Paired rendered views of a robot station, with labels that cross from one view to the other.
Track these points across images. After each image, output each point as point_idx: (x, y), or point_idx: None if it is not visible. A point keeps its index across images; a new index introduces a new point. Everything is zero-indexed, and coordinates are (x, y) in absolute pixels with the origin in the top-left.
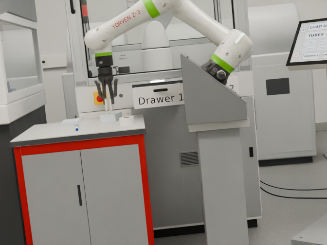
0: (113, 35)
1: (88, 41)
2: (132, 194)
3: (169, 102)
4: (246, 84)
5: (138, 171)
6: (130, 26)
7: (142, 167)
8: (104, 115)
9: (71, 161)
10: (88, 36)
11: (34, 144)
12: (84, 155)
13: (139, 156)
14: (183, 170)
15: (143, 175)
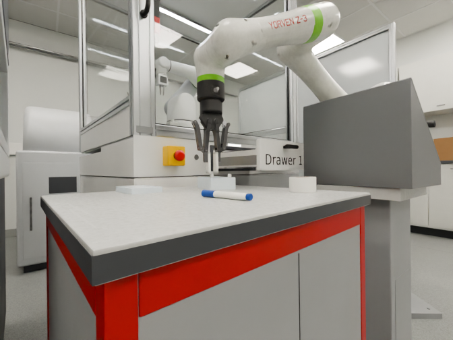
0: (265, 40)
1: (232, 31)
2: (352, 331)
3: (291, 165)
4: None
5: (358, 279)
6: (288, 36)
7: (362, 270)
8: (218, 178)
9: (282, 288)
10: (234, 23)
11: (204, 252)
12: (305, 263)
13: (359, 248)
14: None
15: (363, 285)
